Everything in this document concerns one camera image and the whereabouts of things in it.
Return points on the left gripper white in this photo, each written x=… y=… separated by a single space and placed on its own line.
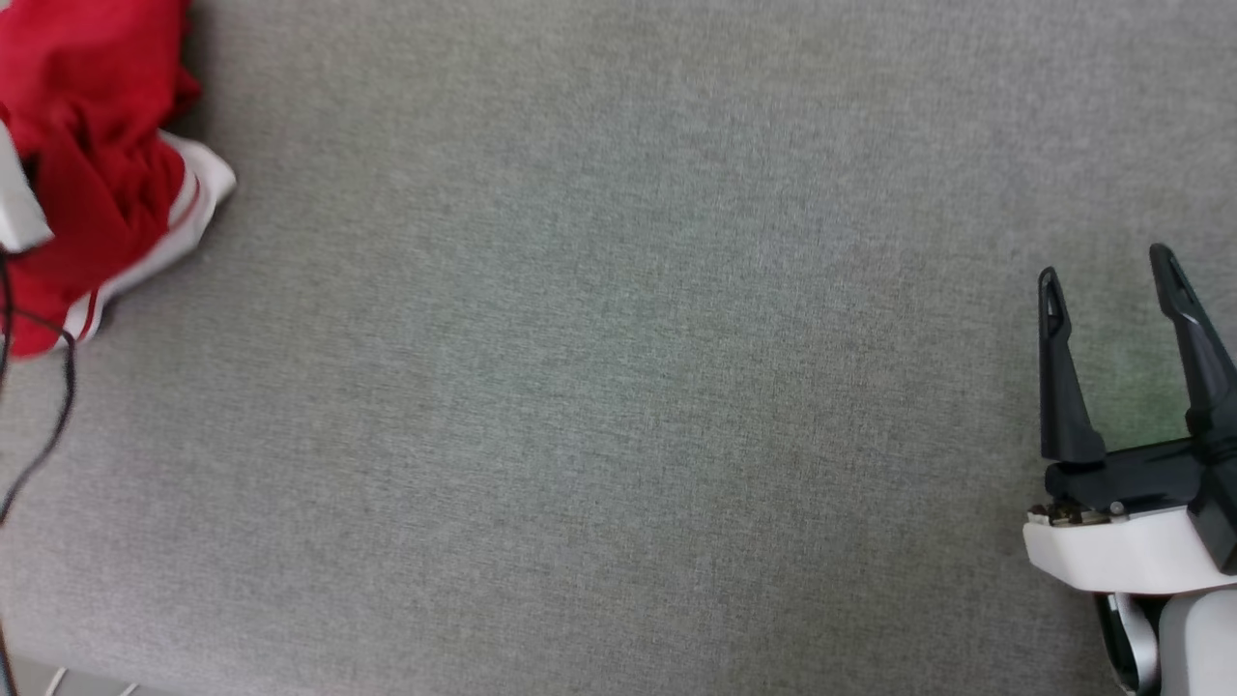
x=17 y=203

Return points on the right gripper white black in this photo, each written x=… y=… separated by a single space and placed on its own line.
x=1131 y=551

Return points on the red and white garment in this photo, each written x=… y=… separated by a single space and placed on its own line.
x=97 y=116

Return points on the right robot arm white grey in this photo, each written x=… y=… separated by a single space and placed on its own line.
x=1198 y=643

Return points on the grey fabric sofa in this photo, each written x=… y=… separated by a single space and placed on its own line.
x=618 y=387

